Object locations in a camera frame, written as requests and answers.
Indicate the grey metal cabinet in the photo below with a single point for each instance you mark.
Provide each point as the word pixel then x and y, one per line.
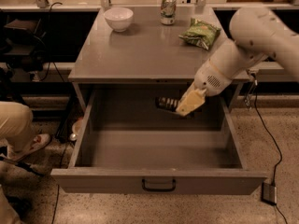
pixel 148 52

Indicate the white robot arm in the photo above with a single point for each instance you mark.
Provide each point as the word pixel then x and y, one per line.
pixel 257 33

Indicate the black tripod leg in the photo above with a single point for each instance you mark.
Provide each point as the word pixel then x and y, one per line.
pixel 18 175

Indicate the green chip bag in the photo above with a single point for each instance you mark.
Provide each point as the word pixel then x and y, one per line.
pixel 201 34

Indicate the black power adapter box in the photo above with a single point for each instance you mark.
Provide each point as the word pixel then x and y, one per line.
pixel 269 194

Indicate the white red sneaker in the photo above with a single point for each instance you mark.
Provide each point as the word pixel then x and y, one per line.
pixel 29 147

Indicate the black drawer handle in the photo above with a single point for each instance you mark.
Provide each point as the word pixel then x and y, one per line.
pixel 167 186

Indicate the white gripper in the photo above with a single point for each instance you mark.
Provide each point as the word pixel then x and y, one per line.
pixel 209 79

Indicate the person leg beige trousers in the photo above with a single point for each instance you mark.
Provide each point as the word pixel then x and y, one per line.
pixel 16 125

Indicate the black rxbar chocolate bar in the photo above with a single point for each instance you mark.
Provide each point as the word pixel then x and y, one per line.
pixel 166 103

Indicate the white ceramic bowl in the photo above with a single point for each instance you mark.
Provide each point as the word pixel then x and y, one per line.
pixel 119 18

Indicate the green white soda can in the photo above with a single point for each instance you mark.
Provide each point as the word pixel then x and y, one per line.
pixel 168 11

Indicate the open grey top drawer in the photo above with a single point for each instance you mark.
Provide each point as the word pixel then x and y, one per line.
pixel 124 139

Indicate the black equipment on left shelf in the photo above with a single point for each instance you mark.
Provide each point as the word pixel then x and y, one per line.
pixel 23 45

